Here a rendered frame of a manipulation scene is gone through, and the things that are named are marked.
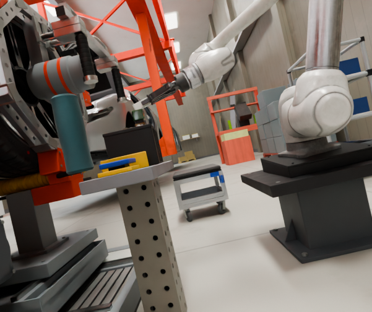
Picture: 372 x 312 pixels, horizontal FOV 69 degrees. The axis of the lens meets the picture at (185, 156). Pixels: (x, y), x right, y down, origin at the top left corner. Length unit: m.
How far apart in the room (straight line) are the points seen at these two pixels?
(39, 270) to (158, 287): 0.40
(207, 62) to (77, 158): 0.59
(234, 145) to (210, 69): 5.35
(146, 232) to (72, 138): 0.39
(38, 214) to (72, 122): 0.40
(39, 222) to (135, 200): 0.51
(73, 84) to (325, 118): 0.86
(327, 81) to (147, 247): 0.72
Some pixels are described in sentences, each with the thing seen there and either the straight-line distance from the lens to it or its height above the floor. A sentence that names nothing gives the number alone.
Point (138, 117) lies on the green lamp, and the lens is 1.02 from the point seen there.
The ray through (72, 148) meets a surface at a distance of 0.95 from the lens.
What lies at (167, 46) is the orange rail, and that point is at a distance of 7.42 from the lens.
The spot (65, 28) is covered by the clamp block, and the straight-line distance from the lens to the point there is 0.99.
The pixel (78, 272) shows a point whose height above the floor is 0.14.
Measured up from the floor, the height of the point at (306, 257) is 0.02.
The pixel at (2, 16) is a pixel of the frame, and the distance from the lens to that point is 1.08.
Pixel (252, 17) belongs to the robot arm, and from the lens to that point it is 1.24.
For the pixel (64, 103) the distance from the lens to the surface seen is 0.97.
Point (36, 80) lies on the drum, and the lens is 1.14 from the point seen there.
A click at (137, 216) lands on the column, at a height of 0.32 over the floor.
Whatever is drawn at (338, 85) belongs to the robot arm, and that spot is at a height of 0.56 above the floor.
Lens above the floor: 0.46
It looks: level
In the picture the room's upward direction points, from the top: 13 degrees counter-clockwise
